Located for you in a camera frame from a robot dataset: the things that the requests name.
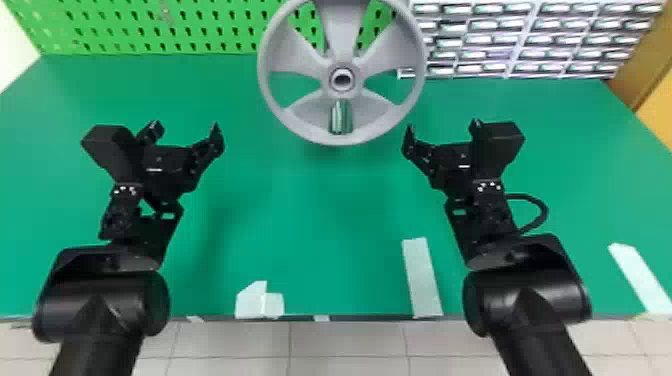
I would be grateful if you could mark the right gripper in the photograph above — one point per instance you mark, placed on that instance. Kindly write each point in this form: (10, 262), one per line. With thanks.
(452, 168)

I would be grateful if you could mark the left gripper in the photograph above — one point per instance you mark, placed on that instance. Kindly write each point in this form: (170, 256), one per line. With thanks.
(170, 170)

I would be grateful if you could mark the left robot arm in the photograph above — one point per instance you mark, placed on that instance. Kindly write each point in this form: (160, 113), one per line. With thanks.
(100, 299)

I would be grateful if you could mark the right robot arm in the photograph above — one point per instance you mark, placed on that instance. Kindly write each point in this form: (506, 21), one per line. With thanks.
(525, 294)

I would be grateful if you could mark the grey wheel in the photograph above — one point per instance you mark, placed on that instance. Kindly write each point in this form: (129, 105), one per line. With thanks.
(294, 55)

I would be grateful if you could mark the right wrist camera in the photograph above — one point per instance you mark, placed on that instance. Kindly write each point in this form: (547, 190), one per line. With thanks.
(498, 144)

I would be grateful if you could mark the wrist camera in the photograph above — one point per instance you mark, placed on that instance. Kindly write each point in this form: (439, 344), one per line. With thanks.
(111, 147)
(498, 144)

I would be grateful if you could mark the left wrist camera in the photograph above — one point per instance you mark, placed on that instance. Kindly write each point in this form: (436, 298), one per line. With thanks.
(111, 147)

